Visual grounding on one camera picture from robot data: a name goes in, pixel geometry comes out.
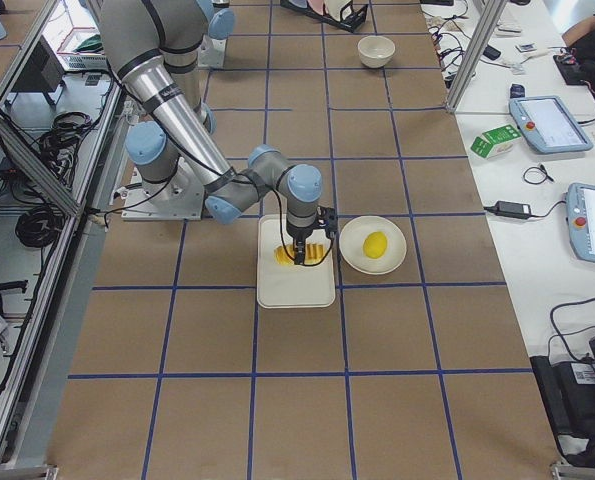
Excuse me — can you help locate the green white carton box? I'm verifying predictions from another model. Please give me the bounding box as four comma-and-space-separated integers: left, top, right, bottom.
470, 124, 521, 158

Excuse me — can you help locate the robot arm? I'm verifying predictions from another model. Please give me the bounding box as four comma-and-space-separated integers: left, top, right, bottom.
98, 1, 337, 267

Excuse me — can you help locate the blue teach pendant near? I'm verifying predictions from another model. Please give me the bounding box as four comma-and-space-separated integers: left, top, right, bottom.
566, 183, 595, 263

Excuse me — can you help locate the black power adapter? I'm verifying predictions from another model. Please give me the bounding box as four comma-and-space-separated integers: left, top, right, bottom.
495, 200, 532, 219

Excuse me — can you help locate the striped bread roll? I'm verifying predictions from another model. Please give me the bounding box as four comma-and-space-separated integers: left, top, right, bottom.
274, 243, 327, 267

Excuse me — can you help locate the blue teach pendant far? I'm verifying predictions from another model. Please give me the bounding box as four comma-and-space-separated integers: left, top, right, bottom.
508, 96, 593, 154

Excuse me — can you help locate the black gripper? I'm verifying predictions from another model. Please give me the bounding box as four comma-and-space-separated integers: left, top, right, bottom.
287, 206, 337, 265

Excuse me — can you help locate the cream round plate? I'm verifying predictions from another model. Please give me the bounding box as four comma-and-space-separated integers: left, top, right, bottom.
339, 216, 407, 275

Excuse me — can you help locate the cream plate in rack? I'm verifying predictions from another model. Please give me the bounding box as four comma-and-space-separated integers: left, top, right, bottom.
324, 0, 353, 21

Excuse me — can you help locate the black plate rack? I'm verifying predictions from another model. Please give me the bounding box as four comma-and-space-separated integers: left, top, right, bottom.
280, 0, 368, 33

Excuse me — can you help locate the aluminium frame post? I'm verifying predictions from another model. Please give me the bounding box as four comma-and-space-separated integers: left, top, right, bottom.
445, 0, 506, 113

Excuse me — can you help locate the cream bowl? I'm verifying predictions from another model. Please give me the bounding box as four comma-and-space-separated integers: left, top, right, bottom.
357, 35, 396, 69

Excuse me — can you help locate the yellow lemon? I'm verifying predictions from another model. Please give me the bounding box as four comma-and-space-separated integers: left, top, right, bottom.
362, 231, 388, 259

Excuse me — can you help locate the white rectangular tray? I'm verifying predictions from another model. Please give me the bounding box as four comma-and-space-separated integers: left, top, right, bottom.
257, 214, 335, 308

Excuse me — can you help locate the blue teach pendant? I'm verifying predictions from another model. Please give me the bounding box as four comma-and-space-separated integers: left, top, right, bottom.
508, 96, 593, 154
566, 183, 595, 263

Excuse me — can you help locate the pink plate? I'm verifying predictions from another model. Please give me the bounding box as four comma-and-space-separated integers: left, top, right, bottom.
307, 0, 325, 15

